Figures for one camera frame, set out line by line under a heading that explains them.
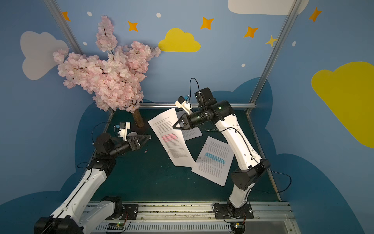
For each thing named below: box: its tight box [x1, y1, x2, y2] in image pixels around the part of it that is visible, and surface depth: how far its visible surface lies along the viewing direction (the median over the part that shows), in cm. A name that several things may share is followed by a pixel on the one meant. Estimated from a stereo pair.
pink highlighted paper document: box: [147, 107, 197, 169], surface depth 69 cm
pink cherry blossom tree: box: [52, 16, 162, 129], surface depth 68 cm
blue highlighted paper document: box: [191, 136, 235, 187], surface depth 95 cm
